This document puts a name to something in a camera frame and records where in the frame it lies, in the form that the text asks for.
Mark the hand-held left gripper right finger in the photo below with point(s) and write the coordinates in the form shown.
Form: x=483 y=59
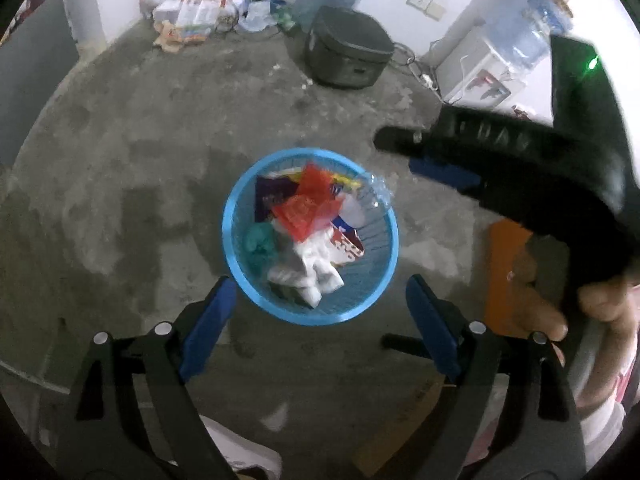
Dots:
x=430 y=330

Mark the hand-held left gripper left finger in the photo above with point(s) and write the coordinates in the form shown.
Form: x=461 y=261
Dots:
x=207 y=332

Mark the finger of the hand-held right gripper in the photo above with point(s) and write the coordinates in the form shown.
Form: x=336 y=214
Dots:
x=405 y=140
x=445 y=175

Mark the clear plastic bottle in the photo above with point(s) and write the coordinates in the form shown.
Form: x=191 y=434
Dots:
x=372 y=195

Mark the blue plastic basket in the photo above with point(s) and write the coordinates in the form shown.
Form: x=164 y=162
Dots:
x=240 y=270

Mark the green wrapper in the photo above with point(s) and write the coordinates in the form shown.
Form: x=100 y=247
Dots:
x=260 y=245

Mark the blue label paper cup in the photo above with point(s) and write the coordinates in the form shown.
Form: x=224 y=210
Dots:
x=347 y=242

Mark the red snack bag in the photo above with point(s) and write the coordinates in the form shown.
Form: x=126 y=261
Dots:
x=305 y=210

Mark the white tissue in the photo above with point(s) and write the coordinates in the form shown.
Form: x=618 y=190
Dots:
x=312 y=265

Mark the person's right hand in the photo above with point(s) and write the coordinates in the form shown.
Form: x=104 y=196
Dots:
x=540 y=305

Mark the orange wooden board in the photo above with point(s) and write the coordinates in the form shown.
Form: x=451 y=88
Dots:
x=505 y=270

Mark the white water dispenser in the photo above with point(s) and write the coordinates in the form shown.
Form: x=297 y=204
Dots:
x=475 y=72

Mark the brown cardboard sheet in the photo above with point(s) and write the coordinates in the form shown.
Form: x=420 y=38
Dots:
x=400 y=430

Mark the black rice cooker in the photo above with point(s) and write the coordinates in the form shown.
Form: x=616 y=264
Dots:
x=350 y=50

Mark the white fuzzy clothing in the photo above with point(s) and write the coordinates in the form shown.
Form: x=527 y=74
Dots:
x=240 y=450

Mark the water jug on dispenser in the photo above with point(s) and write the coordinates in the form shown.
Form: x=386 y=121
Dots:
x=525 y=25

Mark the clear plastic bags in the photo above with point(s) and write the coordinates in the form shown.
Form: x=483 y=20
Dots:
x=257 y=12

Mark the pile of printed papers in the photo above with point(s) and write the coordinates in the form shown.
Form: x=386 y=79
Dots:
x=192 y=20

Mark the wall socket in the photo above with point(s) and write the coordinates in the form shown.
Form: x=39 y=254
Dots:
x=425 y=5

